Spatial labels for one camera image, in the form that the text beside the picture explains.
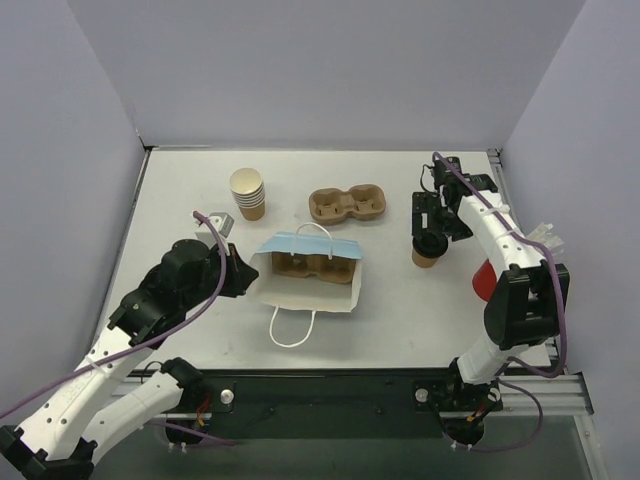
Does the brown cup with black lid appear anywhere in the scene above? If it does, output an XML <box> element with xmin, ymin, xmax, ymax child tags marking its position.
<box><xmin>412</xmin><ymin>232</ymin><xmax>449</xmax><ymax>268</ymax></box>

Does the light blue paper bag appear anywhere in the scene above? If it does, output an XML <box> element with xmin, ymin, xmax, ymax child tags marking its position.
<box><xmin>248</xmin><ymin>222</ymin><xmax>363</xmax><ymax>349</ymax></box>

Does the stack of brown paper cups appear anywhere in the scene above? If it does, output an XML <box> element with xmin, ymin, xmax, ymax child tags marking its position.
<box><xmin>229</xmin><ymin>167</ymin><xmax>266</xmax><ymax>221</ymax></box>

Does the brown pulp cup carrier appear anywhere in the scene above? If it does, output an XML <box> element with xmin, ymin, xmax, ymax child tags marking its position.
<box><xmin>271</xmin><ymin>252</ymin><xmax>357</xmax><ymax>284</ymax></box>

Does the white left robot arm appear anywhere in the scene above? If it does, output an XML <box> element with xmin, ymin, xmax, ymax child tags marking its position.
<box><xmin>1</xmin><ymin>212</ymin><xmax>258</xmax><ymax>479</ymax></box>

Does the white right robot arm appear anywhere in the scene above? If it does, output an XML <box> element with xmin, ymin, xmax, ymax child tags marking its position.
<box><xmin>411</xmin><ymin>152</ymin><xmax>570</xmax><ymax>408</ymax></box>

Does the red straw holder cup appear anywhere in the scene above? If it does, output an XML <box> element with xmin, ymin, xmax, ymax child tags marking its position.
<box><xmin>472</xmin><ymin>259</ymin><xmax>498</xmax><ymax>302</ymax></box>

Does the remaining brown pulp carrier stack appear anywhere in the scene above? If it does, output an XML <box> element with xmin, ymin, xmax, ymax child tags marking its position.
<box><xmin>308</xmin><ymin>184</ymin><xmax>387</xmax><ymax>226</ymax></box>

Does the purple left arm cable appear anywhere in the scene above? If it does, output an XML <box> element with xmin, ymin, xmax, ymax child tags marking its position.
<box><xmin>0</xmin><ymin>209</ymin><xmax>241</xmax><ymax>446</ymax></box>

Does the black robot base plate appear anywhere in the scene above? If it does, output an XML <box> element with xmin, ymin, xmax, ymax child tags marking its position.
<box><xmin>143</xmin><ymin>368</ymin><xmax>501</xmax><ymax>441</ymax></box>

